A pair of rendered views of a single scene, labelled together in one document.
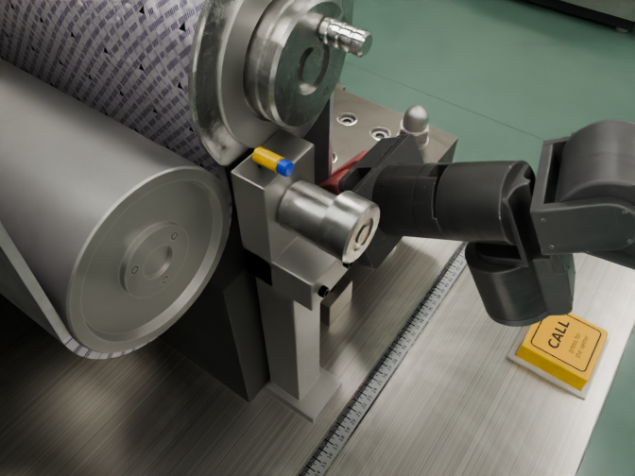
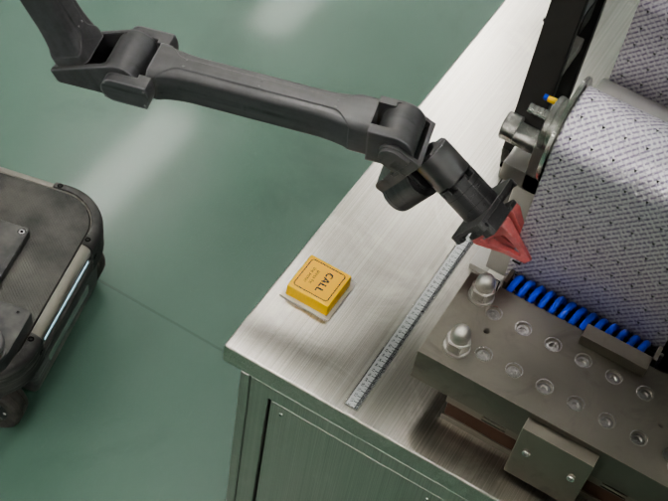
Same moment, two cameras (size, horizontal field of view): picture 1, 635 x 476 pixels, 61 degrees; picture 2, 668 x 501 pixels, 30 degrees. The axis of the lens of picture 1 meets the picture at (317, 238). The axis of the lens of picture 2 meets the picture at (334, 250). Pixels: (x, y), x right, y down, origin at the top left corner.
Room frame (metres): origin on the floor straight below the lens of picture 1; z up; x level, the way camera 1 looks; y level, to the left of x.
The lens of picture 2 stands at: (1.36, -0.51, 2.36)
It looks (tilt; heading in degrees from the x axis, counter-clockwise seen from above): 51 degrees down; 166
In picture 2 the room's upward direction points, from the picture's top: 11 degrees clockwise
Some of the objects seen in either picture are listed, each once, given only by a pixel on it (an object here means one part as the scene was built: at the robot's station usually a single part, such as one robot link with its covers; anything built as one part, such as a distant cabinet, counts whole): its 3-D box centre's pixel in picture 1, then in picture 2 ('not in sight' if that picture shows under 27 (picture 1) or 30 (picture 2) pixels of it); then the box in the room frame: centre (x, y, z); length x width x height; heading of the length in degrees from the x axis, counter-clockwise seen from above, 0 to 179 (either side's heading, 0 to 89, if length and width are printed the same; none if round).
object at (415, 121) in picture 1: (415, 124); (459, 337); (0.47, -0.11, 1.05); 0.04 x 0.04 x 0.04
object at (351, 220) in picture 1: (349, 227); (511, 126); (0.21, -0.02, 1.18); 0.04 x 0.02 x 0.04; 144
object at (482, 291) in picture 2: not in sight; (484, 285); (0.39, -0.06, 1.05); 0.04 x 0.04 x 0.04
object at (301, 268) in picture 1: (303, 309); (514, 200); (0.24, 0.01, 1.05); 0.06 x 0.05 x 0.31; 54
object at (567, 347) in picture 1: (561, 343); (318, 284); (0.28, -0.26, 0.91); 0.07 x 0.07 x 0.02; 54
